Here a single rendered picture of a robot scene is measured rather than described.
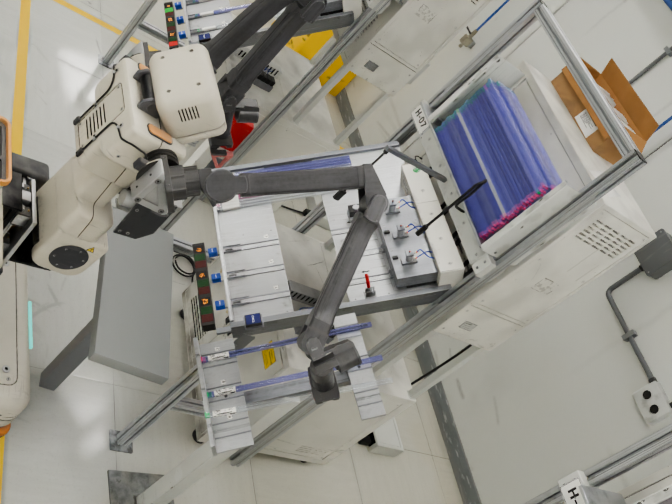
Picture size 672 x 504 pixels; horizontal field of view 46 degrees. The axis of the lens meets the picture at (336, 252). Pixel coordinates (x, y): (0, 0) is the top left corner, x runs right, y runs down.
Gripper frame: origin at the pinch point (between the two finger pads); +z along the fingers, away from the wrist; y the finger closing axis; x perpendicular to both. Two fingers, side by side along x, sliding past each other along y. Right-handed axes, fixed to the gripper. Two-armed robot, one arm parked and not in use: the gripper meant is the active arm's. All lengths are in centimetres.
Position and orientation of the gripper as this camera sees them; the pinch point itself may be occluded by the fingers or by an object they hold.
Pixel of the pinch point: (325, 395)
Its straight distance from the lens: 216.6
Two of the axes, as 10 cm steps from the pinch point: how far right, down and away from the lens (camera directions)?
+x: -9.7, 2.1, -0.9
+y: -2.3, -8.2, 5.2
